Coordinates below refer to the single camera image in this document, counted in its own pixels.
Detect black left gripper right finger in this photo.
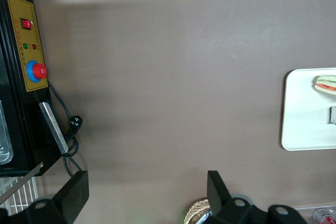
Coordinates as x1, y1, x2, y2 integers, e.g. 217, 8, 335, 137
207, 170, 233, 217

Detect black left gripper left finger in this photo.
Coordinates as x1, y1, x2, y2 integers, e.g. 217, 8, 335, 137
52, 170, 90, 224

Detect black tray sealing machine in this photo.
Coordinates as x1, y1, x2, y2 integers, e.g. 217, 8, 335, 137
0, 0, 70, 178

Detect beige plastic tray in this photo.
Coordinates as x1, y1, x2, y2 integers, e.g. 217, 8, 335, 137
281, 68, 336, 152

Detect wrapped triangle sandwich on tray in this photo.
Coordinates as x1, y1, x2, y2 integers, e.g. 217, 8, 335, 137
312, 74, 336, 97

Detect stacked foil containers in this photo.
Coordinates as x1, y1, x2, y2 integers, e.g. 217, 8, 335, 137
198, 208, 214, 224

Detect wicker basket with foil containers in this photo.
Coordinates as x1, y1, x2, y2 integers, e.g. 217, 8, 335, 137
186, 198, 212, 224

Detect foil container in sealing machine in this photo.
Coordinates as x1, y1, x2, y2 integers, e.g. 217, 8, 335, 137
0, 100, 14, 166

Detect clear acrylic bottle rack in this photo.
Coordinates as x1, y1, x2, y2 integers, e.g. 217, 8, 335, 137
293, 204, 336, 224

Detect red cola bottle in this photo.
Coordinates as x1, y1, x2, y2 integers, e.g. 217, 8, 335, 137
313, 208, 336, 222

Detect white wire basket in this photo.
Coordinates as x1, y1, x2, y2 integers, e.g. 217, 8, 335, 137
0, 176, 40, 216

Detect black machine power cable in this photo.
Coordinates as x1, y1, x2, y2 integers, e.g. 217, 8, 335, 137
47, 80, 85, 179

